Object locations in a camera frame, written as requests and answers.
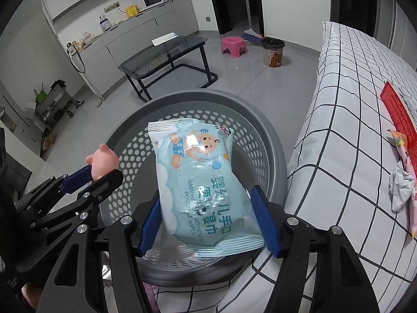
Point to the white bottle dark label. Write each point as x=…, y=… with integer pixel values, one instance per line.
x=104, y=24

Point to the bear print trash bin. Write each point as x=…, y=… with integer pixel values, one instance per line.
x=272, y=55

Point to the crumpled silver wrapper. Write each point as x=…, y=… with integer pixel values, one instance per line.
x=400, y=186

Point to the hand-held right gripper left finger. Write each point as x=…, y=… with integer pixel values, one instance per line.
x=150, y=228

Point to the pink pig toy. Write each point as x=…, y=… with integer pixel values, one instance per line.
x=104, y=161

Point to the blue wet wipes pack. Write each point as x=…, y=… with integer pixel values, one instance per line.
x=195, y=182

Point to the dark glass low table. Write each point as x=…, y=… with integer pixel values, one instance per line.
x=163, y=52

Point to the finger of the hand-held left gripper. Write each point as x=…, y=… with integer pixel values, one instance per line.
x=107, y=181
x=76, y=177

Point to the beige bag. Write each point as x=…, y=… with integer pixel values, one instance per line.
x=87, y=39

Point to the white paper sheet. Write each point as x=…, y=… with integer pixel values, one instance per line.
x=164, y=39

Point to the wall power outlet strip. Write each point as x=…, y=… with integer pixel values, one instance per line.
x=111, y=7

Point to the broom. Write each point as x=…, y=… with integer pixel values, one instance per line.
x=252, y=36

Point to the yellow box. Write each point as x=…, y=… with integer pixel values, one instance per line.
x=131, y=11

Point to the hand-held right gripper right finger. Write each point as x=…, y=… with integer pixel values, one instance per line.
x=268, y=221

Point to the pink snack packet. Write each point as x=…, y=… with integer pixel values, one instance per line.
x=410, y=156

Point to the grey cabinet unit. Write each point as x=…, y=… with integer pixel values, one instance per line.
x=123, y=40

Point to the grey perforated laundry basket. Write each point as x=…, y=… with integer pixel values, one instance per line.
x=264, y=150

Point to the pink plastic stool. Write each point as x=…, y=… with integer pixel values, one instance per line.
x=233, y=43

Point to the red cardboard box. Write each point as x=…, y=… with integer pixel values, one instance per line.
x=397, y=104

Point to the metal shelf cart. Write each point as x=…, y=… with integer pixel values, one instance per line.
x=55, y=104

